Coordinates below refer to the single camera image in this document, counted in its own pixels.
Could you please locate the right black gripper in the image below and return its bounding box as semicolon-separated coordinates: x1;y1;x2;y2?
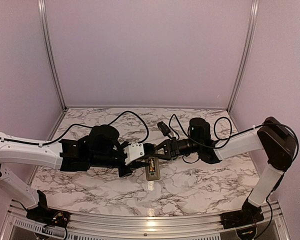
150;136;202;161

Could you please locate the grey remote control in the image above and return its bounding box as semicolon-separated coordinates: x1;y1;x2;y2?
145;157;161;181

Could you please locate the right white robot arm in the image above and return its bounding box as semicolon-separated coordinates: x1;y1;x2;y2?
154;117;300;224

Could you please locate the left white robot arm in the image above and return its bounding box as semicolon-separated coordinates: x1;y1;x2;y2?
0;124;148;223

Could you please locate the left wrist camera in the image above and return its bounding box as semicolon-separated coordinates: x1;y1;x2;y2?
123;143;156;166

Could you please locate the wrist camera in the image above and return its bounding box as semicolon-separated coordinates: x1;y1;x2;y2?
157;121;171;137
123;143;156;166

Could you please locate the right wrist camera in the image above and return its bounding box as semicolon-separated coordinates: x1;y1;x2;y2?
157;121;171;137

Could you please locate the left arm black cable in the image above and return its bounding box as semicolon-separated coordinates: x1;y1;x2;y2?
0;110;150;147

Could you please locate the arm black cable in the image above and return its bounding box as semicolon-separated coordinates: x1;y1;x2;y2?
0;110;150;147
168;113;300;165

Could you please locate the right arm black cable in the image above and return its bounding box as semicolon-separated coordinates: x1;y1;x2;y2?
168;113;300;165

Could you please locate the front aluminium rail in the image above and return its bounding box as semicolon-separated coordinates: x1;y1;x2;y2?
0;201;290;240

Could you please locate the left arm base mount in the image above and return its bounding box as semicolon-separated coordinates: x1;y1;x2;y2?
26;190;70;228

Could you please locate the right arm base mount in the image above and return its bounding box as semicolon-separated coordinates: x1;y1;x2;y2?
220;210;265;229

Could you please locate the right aluminium frame post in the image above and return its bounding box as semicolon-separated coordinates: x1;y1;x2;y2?
226;0;260;114

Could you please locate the aluminium frame post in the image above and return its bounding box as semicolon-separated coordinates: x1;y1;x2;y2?
38;0;67;112
226;0;260;114

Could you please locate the left aluminium frame post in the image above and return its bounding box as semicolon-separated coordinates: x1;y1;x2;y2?
38;0;67;112

